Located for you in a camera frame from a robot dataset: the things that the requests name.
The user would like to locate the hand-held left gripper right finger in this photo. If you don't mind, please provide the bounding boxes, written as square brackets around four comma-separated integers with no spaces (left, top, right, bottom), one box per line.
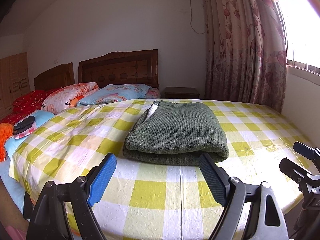
[199,152,290,240]

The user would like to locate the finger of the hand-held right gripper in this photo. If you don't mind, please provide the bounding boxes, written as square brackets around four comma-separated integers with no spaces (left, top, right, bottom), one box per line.
[293,141,320,160]
[279,157,320,187]

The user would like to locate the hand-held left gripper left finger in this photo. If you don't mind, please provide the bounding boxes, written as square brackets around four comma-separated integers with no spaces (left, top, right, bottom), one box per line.
[29,153,117,240]

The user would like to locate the green and white knit sweater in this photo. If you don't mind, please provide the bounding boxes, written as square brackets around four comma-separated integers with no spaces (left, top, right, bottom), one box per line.
[123,100,230,166]

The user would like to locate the yellow checkered bed cover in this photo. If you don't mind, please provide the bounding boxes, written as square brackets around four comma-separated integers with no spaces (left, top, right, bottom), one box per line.
[9,99,320,240]

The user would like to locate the light blue floral quilt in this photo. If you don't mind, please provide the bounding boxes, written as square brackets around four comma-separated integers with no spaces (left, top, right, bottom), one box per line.
[77,84,152,106]

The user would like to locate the plain light blue blanket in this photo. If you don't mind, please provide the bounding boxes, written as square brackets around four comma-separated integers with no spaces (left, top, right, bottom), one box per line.
[4,110,55,159]

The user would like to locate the pink floral pillow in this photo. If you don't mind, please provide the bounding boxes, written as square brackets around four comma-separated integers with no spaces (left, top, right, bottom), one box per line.
[41,82,99,114]

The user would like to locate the dark wooden nightstand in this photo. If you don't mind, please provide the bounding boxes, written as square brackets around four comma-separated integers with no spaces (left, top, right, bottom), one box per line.
[164,87,200,99]

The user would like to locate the black garment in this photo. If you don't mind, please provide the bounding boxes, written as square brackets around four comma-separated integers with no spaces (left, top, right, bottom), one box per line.
[13,116,36,133]

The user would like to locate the pink floral bed sheet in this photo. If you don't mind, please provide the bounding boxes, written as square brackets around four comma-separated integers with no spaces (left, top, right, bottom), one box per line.
[144,87,161,99]

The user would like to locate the orange fuzzy cloth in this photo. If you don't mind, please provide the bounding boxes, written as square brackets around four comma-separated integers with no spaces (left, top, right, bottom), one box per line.
[0,122,14,162]

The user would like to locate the red patterned quilt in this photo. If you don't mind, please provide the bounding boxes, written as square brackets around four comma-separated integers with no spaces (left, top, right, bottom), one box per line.
[0,87,63,124]

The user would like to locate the small wooden headboard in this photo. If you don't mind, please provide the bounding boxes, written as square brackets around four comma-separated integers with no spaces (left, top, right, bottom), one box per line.
[34,62,75,91]

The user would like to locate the large carved wooden headboard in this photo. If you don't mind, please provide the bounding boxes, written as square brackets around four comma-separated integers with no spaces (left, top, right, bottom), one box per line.
[78,49,160,89]

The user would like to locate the bright window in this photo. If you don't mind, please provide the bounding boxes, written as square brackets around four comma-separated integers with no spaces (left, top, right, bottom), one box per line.
[265,0,320,75]

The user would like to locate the pink floral curtain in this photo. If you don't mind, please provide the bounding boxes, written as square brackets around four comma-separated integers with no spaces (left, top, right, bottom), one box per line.
[200,0,288,113]

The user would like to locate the light wooden wardrobe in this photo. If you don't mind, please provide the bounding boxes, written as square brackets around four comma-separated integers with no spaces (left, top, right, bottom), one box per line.
[0,52,31,118]

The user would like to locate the white air conditioner cable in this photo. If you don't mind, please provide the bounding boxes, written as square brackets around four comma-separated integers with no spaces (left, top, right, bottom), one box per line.
[188,0,208,35]

